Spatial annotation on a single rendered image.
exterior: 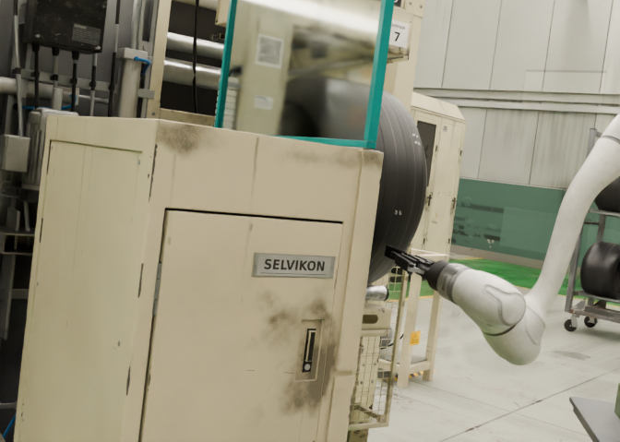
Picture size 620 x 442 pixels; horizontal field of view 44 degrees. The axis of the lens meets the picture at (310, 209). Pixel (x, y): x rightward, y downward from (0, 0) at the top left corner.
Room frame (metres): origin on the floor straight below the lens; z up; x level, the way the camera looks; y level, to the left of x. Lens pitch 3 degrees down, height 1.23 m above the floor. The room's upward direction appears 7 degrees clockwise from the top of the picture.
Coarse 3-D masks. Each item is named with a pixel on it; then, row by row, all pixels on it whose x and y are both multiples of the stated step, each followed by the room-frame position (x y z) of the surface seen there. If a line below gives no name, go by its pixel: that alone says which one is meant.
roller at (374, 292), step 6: (366, 288) 2.12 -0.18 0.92; (372, 288) 2.13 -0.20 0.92; (378, 288) 2.14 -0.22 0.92; (384, 288) 2.16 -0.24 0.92; (366, 294) 2.11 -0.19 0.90; (372, 294) 2.12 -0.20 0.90; (378, 294) 2.14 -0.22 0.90; (384, 294) 2.15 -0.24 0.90; (366, 300) 2.13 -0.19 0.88; (372, 300) 2.14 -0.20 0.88; (378, 300) 2.15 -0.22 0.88; (384, 300) 2.16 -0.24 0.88
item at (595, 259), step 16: (592, 128) 7.20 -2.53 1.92; (592, 144) 7.19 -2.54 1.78; (608, 192) 7.07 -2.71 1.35; (608, 208) 7.16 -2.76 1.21; (592, 224) 7.57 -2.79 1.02; (576, 256) 7.19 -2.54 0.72; (592, 256) 7.13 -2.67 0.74; (608, 256) 7.06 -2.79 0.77; (576, 272) 7.21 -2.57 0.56; (592, 272) 7.08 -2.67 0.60; (608, 272) 7.00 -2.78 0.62; (592, 288) 7.12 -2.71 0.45; (608, 288) 7.03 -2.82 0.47; (592, 304) 7.64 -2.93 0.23; (576, 320) 7.18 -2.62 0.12; (592, 320) 7.56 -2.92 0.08; (608, 320) 6.96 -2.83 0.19
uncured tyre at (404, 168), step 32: (384, 96) 2.10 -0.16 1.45; (384, 128) 1.99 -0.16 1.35; (416, 128) 2.07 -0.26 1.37; (384, 160) 1.95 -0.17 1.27; (416, 160) 2.01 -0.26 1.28; (384, 192) 1.94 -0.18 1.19; (416, 192) 2.00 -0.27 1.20; (384, 224) 1.96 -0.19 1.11; (416, 224) 2.03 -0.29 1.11; (384, 256) 2.03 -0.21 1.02
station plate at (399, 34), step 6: (396, 24) 2.53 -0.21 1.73; (402, 24) 2.55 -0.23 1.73; (408, 24) 2.56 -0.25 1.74; (390, 30) 2.52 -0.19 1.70; (396, 30) 2.53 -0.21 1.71; (402, 30) 2.55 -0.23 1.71; (408, 30) 2.56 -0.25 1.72; (390, 36) 2.52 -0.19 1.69; (396, 36) 2.54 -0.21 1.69; (402, 36) 2.55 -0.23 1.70; (390, 42) 2.53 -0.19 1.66; (396, 42) 2.54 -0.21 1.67; (402, 42) 2.55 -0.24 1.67
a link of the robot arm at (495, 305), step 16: (464, 272) 1.74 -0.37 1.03; (480, 272) 1.71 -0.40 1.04; (464, 288) 1.70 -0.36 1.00; (480, 288) 1.67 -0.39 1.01; (496, 288) 1.65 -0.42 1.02; (512, 288) 1.65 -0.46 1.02; (464, 304) 1.69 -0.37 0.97; (480, 304) 1.65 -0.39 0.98; (496, 304) 1.63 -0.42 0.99; (512, 304) 1.63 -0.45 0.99; (480, 320) 1.68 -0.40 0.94; (496, 320) 1.63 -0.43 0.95; (512, 320) 1.64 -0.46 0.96
